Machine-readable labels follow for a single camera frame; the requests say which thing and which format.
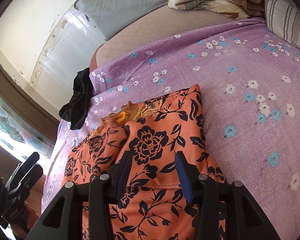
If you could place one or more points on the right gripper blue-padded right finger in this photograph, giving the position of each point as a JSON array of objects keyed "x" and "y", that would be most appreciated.
[{"x": 244, "y": 218}]

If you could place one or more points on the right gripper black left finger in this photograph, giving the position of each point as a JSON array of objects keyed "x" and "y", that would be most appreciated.
[{"x": 63, "y": 217}]

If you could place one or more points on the orange black floral garment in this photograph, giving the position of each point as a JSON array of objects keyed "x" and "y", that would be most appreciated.
[{"x": 152, "y": 205}]

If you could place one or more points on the stained glass window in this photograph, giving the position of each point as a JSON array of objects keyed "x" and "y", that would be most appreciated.
[{"x": 21, "y": 139}]

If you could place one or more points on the black cloth on bed edge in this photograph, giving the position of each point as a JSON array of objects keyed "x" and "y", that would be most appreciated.
[{"x": 76, "y": 110}]

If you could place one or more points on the purple floral bedsheet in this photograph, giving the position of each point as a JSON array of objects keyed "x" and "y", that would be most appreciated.
[{"x": 249, "y": 80}]

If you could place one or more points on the grey pillow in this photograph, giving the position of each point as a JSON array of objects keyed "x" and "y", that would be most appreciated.
[{"x": 111, "y": 16}]

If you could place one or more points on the striped floral pillow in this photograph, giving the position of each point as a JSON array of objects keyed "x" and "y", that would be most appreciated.
[{"x": 283, "y": 19}]

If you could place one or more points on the beige quilted mattress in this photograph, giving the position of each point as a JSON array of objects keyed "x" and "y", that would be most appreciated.
[{"x": 161, "y": 23}]

